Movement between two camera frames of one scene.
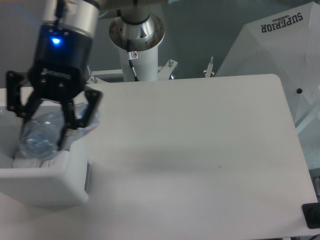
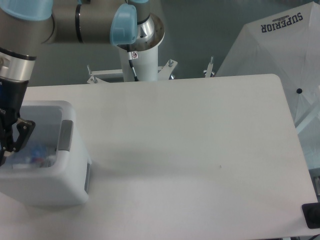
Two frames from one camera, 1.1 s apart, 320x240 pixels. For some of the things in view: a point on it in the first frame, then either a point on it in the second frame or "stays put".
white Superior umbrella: x=286 y=44 stays put
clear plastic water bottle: x=40 y=136 → x=37 y=157
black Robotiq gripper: x=59 y=67 → x=12 y=93
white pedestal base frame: x=103 y=76 stays put
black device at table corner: x=311 y=212 stays put
